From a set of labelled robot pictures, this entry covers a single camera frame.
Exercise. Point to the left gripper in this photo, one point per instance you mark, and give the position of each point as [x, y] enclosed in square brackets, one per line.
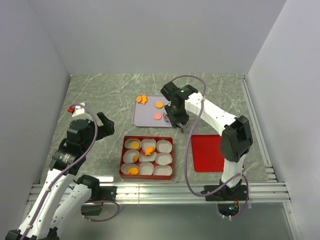
[107, 128]

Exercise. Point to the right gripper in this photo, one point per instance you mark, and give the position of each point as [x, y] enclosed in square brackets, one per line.
[182, 119]

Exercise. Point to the orange dotted round cookie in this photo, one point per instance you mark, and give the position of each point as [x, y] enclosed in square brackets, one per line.
[135, 145]

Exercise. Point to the orange swirl cookie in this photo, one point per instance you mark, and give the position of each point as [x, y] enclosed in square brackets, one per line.
[136, 158]

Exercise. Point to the orange fish cookie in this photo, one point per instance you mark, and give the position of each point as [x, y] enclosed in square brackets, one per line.
[133, 171]
[149, 150]

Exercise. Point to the metal tongs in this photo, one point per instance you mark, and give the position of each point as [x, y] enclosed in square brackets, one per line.
[166, 117]

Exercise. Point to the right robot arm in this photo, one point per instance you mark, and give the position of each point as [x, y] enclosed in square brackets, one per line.
[235, 131]

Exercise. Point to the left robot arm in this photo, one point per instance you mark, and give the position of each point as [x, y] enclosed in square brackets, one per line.
[61, 195]

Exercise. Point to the orange round sandwich cookie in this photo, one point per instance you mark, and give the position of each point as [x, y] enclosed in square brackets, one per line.
[159, 104]

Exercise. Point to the pink macaron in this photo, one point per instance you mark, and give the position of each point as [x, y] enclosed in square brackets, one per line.
[157, 116]

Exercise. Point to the white paper cup top left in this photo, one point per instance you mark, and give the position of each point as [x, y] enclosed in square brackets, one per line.
[128, 142]

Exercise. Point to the white paper cup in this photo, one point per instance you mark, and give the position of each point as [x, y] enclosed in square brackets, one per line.
[150, 158]
[128, 142]
[126, 166]
[128, 156]
[146, 143]
[146, 168]
[163, 159]
[164, 146]
[162, 170]

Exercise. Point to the lavender tray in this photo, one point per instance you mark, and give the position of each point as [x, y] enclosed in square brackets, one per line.
[143, 114]

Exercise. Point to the white paper cup middle left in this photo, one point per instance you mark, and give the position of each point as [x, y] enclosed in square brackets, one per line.
[128, 156]

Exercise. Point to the orange fish cookie corner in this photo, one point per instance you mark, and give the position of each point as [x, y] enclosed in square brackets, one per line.
[144, 99]

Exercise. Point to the white paper cup top right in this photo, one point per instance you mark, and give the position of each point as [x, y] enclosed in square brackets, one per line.
[164, 146]

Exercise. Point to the orange flower cookie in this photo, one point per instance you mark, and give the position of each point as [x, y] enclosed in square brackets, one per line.
[138, 99]

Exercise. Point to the white paper cup top middle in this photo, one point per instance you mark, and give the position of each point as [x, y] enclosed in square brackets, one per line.
[146, 143]

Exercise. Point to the white paper cup bottom left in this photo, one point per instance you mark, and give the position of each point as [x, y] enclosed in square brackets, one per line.
[126, 166]

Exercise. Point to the white paper cup centre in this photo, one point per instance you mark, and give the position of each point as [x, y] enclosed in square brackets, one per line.
[150, 158]

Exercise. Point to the white paper cup middle right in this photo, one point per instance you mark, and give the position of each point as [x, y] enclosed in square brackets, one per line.
[163, 159]

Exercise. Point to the white paper cup bottom middle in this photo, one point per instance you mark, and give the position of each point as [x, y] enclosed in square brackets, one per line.
[146, 168]

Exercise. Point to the red box lid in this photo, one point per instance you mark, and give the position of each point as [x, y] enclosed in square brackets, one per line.
[206, 154]

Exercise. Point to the white paper cup bottom right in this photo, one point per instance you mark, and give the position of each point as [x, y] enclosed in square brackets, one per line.
[162, 170]

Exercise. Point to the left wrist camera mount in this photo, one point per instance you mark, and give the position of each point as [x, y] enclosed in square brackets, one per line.
[77, 111]

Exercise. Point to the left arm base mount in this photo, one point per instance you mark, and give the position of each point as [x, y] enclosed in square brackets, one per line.
[95, 204]

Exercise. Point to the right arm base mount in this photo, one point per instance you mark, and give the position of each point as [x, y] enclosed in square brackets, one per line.
[231, 201]

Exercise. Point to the aluminium rail frame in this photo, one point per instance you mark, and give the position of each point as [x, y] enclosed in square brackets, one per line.
[114, 94]

